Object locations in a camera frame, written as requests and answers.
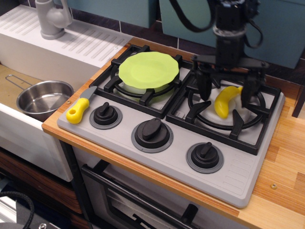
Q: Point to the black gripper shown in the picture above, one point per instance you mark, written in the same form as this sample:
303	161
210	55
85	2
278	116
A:
229	54

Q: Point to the black stove knob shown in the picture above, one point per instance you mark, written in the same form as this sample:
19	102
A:
105	117
205	158
152	136

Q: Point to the black middle stove knob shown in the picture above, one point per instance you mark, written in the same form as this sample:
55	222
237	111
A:
152	136

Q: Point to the yellow toy banana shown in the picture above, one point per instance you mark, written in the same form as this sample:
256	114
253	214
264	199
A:
221	103

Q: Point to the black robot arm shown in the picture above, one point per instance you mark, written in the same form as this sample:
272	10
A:
228	21

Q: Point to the black left burner grate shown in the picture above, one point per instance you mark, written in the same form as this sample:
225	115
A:
156	102

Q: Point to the toy oven door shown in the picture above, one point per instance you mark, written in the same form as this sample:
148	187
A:
141	204

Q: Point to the yellow handled toy knife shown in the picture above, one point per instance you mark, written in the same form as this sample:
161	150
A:
75	113

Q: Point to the stainless steel pot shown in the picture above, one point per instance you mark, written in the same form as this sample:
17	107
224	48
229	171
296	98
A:
40	100

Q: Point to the grey toy faucet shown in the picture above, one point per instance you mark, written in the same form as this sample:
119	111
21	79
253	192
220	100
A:
52	20

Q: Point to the black burner grate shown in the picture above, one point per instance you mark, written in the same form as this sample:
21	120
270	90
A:
156	102
245	127

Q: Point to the black right burner grate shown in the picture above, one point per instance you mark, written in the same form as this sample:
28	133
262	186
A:
245	127

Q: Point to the black right stove knob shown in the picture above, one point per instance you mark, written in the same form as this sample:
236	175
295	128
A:
205	158

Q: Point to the light green plastic plate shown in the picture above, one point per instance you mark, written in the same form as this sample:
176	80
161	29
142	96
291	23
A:
147	70

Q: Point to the white toy sink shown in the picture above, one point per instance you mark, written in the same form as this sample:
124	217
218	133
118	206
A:
25	58

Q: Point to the black left stove knob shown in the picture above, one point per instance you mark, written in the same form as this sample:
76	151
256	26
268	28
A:
105	117

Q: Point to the grey toy stove top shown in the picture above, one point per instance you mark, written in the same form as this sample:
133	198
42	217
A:
233	183

